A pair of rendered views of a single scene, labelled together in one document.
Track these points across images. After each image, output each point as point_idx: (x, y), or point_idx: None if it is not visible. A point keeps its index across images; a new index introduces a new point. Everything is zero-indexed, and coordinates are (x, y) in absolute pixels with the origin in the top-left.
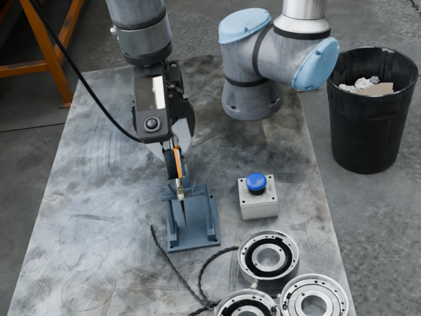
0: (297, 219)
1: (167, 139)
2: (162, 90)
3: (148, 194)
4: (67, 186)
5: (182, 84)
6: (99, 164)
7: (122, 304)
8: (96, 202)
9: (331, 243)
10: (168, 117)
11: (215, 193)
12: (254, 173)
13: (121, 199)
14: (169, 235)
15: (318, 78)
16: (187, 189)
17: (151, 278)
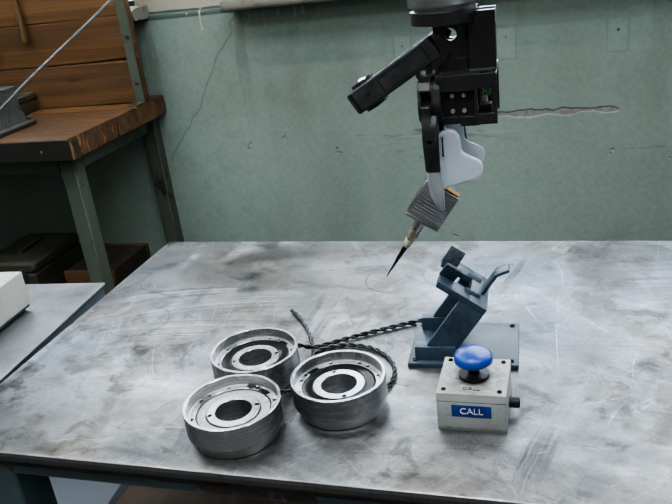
0: (421, 449)
1: (355, 109)
2: (395, 60)
3: (545, 312)
4: (584, 254)
5: (486, 113)
6: (630, 272)
7: (359, 298)
8: (543, 274)
9: (345, 477)
10: (371, 89)
11: (523, 369)
12: (489, 352)
13: (541, 291)
14: (433, 313)
15: None
16: (470, 287)
17: (383, 315)
